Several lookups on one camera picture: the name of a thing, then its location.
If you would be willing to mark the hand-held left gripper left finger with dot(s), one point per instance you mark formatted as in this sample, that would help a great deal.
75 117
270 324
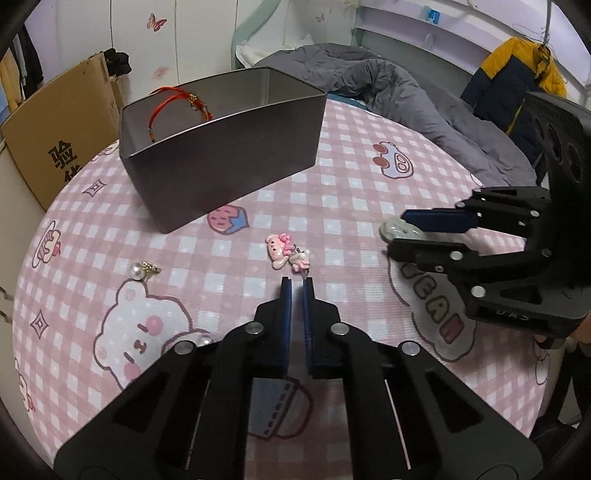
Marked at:
286 332

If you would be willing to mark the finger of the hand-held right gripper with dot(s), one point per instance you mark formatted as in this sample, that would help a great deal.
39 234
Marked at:
438 220
425 251

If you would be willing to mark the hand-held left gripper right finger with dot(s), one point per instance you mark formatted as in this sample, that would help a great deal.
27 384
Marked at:
309 332

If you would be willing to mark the pale jade pendant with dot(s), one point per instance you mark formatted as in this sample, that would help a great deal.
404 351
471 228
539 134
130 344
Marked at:
392 228

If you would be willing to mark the pink bunny charm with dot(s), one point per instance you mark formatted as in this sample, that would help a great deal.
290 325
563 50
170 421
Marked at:
300 262

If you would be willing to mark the pink bear charm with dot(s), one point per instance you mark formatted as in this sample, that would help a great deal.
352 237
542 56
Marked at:
278 248

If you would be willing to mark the grey metal tin box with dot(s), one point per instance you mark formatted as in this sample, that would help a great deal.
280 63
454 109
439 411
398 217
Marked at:
207 175

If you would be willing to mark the pink checked tablecloth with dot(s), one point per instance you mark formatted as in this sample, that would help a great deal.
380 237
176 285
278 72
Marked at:
346 194

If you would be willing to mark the grey duvet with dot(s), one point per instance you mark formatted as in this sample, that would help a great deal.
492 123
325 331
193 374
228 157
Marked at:
392 92

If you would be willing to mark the yellow navy jacket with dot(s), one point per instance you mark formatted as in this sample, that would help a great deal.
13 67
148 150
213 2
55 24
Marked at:
503 60

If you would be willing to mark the teal bed sheet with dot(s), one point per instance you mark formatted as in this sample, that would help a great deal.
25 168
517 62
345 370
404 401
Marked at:
346 98

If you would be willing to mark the pearl earring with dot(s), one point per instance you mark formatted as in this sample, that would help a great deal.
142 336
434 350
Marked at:
137 269

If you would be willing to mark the blue box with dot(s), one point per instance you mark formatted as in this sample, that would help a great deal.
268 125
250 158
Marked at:
433 15

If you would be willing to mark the white pillow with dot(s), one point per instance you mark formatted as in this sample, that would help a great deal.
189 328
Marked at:
256 53

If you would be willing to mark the teal bunk bed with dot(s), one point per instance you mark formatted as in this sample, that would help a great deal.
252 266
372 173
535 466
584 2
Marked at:
258 27

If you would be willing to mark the white low cabinet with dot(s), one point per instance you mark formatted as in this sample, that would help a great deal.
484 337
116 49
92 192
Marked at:
14 230

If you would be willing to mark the large cardboard box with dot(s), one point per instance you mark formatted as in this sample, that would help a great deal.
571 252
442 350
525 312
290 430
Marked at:
55 129

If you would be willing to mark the black clothing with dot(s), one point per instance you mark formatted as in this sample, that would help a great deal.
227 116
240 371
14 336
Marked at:
117 61

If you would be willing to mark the pink butterfly sticker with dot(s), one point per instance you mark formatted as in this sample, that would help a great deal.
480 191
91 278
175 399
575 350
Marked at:
157 22

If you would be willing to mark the white wardrobe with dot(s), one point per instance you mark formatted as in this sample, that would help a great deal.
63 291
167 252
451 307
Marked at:
115 27

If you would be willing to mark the row of hanging clothes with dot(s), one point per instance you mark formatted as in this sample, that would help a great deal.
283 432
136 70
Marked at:
27 60

